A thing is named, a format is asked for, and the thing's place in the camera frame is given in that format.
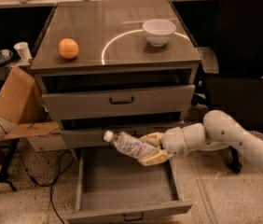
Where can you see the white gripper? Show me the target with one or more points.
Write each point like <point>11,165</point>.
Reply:
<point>173,141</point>

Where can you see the clear plastic water bottle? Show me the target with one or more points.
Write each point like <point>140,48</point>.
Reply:
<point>129,145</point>

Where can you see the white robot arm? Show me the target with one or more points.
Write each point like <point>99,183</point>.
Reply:
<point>217,131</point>

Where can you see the bottom grey drawer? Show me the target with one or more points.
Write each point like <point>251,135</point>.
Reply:
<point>113,188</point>

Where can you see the grey drawer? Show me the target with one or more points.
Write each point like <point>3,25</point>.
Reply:
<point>90,132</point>
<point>109,95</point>
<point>113,188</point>

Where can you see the middle grey drawer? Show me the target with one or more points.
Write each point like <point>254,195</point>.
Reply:
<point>90,132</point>

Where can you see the grey three-drawer cabinet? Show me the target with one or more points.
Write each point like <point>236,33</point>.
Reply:
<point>111,40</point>

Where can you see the top grey drawer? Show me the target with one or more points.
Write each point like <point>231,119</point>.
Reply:
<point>109,95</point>

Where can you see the black office chair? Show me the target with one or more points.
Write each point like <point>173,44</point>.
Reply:
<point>233,63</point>

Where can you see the white ceramic bowl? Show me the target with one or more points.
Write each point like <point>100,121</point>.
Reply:
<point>158,32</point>

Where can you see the orange fruit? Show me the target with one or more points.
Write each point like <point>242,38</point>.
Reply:
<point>68,48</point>

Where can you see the brown cardboard box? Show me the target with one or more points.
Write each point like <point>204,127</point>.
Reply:
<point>21,104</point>

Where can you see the black metal stand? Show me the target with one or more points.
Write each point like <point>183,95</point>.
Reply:
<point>9,151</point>

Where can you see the white paper cup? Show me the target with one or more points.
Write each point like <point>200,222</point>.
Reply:
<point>23,50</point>

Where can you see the dark blue plate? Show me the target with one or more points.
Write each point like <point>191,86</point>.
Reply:
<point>5,56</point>

